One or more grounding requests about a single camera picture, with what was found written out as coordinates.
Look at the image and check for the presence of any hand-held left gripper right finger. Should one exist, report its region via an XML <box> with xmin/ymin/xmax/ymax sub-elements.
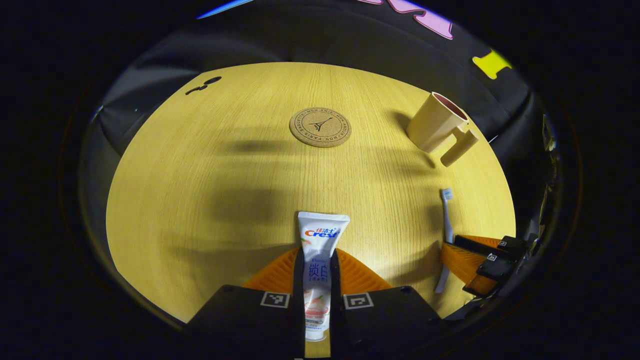
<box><xmin>329</xmin><ymin>247</ymin><xmax>445</xmax><ymax>359</ymax></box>

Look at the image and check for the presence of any black backdrop cloth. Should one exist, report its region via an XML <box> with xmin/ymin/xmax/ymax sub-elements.
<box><xmin>92</xmin><ymin>0</ymin><xmax>551</xmax><ymax>236</ymax></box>

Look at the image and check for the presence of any round cork coaster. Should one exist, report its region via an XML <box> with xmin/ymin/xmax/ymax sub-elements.
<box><xmin>289</xmin><ymin>107</ymin><xmax>352</xmax><ymax>148</ymax></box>

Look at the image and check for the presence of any beige cup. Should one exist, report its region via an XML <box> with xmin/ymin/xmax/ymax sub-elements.
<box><xmin>405</xmin><ymin>91</ymin><xmax>480</xmax><ymax>168</ymax></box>

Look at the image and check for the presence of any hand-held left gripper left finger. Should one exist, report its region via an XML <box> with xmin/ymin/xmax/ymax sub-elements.
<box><xmin>186</xmin><ymin>246</ymin><xmax>306</xmax><ymax>360</ymax></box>

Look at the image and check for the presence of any white toothpaste tube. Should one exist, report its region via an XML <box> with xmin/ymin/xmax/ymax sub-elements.
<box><xmin>297</xmin><ymin>211</ymin><xmax>351</xmax><ymax>342</ymax></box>

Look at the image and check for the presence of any white toothbrush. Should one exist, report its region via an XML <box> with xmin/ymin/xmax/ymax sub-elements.
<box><xmin>434</xmin><ymin>187</ymin><xmax>455</xmax><ymax>294</ymax></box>

